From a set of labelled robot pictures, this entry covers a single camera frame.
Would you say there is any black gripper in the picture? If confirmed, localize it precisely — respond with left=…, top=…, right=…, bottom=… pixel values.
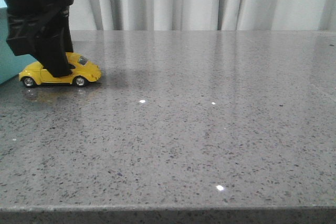
left=4, top=0, right=74, bottom=78

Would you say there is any yellow toy beetle car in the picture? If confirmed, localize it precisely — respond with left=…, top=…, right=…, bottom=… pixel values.
left=19, top=52, right=101, bottom=88

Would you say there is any light blue box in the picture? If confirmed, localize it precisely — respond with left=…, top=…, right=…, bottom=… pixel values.
left=1, top=0, right=28, bottom=84

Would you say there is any grey curtain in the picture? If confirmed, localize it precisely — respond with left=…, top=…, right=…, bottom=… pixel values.
left=70, top=0, right=335, bottom=31

